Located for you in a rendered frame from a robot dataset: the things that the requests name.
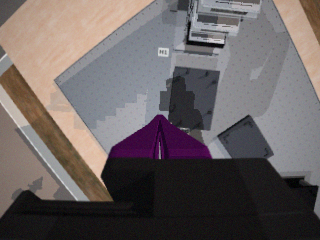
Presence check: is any grey plate hotel rack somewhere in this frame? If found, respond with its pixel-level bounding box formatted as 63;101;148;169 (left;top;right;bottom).
173;0;220;55

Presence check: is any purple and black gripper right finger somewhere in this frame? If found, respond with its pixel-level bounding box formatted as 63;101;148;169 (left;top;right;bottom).
160;114;212;159

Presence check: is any grey perforated base plate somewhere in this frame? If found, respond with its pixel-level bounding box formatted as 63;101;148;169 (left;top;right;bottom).
54;0;320;218

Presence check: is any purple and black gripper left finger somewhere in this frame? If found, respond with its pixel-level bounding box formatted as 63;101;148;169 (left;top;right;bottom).
106;115;160;161

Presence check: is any white microplate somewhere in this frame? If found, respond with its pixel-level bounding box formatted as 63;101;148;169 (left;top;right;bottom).
197;0;262;21

